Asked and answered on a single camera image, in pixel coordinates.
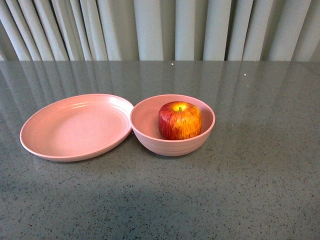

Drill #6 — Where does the pink plastic bowl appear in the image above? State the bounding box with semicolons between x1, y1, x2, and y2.
130;94;216;157

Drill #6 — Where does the red yellow apple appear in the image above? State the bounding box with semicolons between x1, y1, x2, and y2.
158;101;203;140

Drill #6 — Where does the pink plastic plate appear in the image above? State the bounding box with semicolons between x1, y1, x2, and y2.
19;93;134;162

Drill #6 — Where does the grey pleated curtain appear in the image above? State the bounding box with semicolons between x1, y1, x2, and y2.
0;0;320;62

